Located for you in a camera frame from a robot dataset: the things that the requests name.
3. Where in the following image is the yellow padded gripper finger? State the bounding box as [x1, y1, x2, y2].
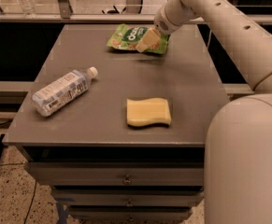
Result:
[136, 28, 160, 52]

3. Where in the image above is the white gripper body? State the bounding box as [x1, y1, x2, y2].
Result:
[154, 5, 180, 35]

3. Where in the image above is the green rice chip bag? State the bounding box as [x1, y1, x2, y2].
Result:
[107, 24, 168, 55]

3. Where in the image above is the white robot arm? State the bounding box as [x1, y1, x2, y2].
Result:
[154, 0, 272, 224]

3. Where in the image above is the yellow sponge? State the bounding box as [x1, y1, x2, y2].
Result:
[126, 98, 172, 127]

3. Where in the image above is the grey drawer cabinet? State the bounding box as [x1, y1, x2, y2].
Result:
[3, 23, 232, 224]

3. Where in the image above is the clear plastic water bottle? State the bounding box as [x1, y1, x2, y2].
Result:
[32, 67, 98, 117]

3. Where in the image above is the middle drawer with knob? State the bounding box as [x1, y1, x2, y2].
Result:
[52, 189, 204, 207]

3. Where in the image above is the drawer with knob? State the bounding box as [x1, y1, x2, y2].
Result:
[52, 189, 204, 207]
[25, 162, 204, 186]
[68, 206, 192, 221]

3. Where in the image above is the top drawer with knob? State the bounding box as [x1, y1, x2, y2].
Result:
[25, 162, 204, 186]

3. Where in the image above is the bottom drawer with knob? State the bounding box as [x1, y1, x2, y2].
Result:
[68, 206, 192, 221]

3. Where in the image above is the black floor cable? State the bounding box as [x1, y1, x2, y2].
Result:
[22, 180, 38, 224]

